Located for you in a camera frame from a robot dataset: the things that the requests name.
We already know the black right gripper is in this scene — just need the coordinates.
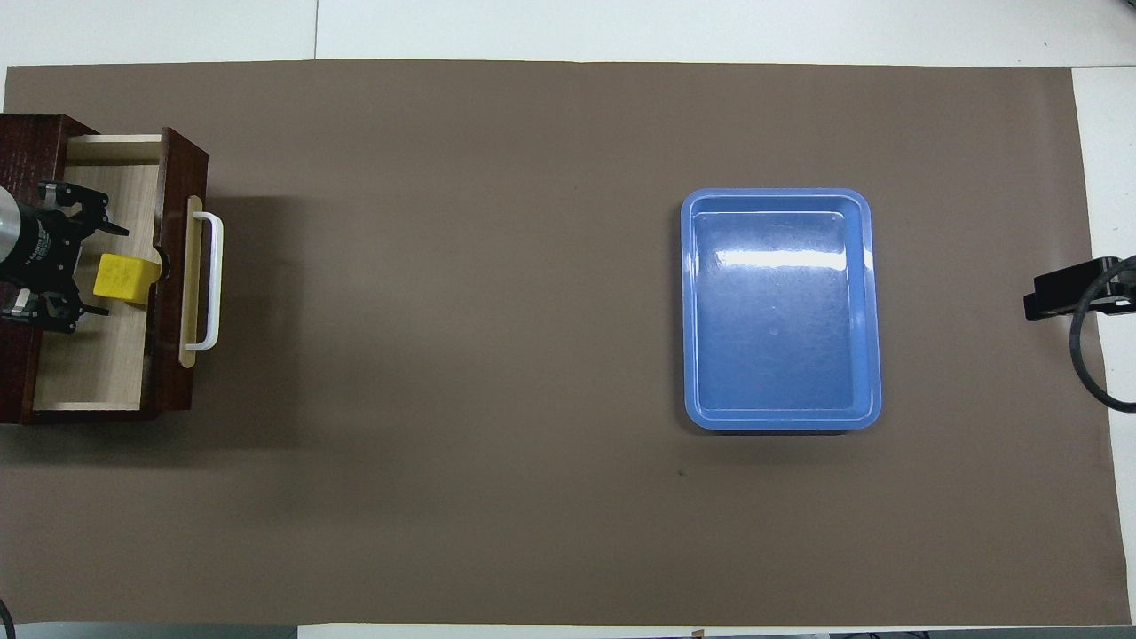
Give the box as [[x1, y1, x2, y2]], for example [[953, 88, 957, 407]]
[[1023, 256, 1136, 322]]

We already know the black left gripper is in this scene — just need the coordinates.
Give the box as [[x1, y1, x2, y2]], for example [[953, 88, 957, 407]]
[[0, 180, 130, 335]]

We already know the yellow cube block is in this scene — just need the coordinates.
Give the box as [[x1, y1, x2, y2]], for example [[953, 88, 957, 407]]
[[93, 253, 162, 307]]

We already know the dark wooden drawer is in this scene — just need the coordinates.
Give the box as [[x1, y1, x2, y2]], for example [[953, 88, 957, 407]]
[[22, 127, 224, 422]]

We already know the white drawer handle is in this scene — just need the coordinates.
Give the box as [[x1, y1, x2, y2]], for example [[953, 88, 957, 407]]
[[190, 211, 224, 351]]

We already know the blue plastic tray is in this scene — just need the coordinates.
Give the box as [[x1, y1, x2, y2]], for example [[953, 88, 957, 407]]
[[681, 187, 883, 432]]

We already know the brown table mat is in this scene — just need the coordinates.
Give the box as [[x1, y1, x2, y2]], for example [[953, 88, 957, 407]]
[[0, 58, 1133, 627]]

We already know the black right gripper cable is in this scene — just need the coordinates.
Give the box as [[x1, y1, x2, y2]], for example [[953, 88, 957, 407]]
[[1069, 256, 1136, 414]]

